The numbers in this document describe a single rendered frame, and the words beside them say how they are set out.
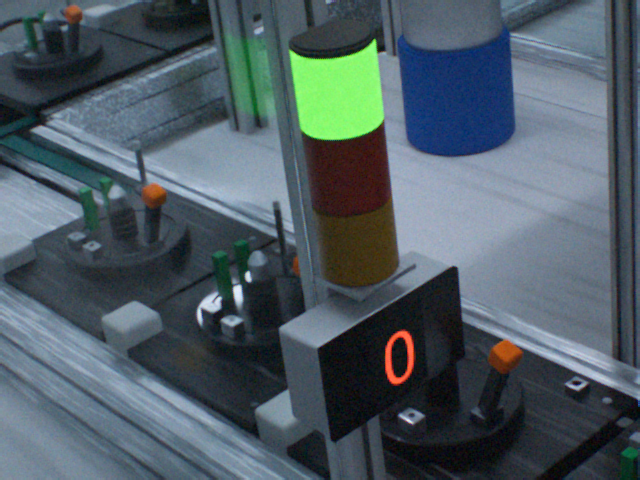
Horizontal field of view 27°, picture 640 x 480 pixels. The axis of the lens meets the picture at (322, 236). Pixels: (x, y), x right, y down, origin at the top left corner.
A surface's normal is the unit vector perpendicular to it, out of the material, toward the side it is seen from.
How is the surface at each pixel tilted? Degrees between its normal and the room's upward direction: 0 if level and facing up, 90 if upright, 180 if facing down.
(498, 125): 90
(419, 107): 90
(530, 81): 0
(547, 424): 0
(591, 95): 0
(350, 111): 90
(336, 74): 90
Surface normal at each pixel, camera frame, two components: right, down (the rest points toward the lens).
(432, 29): -0.47, 0.48
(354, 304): -0.12, -0.87
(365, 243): 0.24, 0.44
